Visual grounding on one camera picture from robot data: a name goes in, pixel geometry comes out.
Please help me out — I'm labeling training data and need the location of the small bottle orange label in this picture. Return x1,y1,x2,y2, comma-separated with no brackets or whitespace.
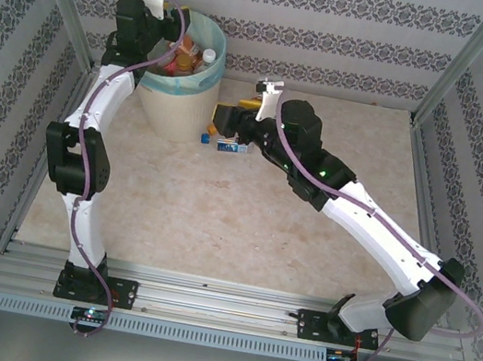
173,52,199,77

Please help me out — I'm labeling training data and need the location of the clear bottle white red label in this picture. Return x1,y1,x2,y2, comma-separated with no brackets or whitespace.
193,44,218,76

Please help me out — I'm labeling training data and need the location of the white bin with blue liner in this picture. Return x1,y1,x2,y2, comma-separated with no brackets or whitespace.
126,3,234,148

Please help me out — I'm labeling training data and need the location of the clear bottle blue label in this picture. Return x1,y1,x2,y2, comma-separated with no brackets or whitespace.
198,131,253,158

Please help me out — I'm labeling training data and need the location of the small controller board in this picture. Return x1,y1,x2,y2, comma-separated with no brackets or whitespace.
324,346,359,361
70,303,112,325

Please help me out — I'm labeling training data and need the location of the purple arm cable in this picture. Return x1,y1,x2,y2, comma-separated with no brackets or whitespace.
230,95,483,361
41,0,194,345

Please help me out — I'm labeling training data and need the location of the aluminium side rail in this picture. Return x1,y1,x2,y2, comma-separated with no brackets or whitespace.
0,52,99,266
376,111,483,328

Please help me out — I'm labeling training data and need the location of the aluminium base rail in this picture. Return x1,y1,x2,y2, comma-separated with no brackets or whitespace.
0,239,473,361

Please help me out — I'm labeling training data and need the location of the grey slotted cable duct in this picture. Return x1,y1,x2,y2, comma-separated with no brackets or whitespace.
0,289,333,361

